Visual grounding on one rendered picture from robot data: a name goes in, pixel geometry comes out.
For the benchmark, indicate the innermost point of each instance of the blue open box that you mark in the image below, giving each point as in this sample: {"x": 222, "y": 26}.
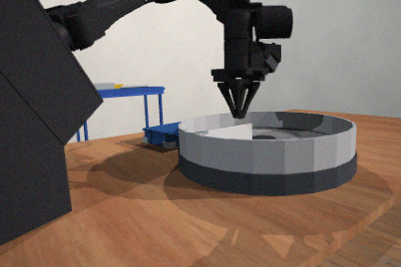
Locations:
{"x": 169, "y": 132}

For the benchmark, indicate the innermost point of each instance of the grey round turntable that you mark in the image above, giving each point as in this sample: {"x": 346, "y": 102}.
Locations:
{"x": 268, "y": 153}

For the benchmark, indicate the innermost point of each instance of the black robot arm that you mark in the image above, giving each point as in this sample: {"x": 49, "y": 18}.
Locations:
{"x": 86, "y": 22}

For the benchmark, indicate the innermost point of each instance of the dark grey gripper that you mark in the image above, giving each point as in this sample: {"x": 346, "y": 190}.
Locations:
{"x": 236, "y": 56}

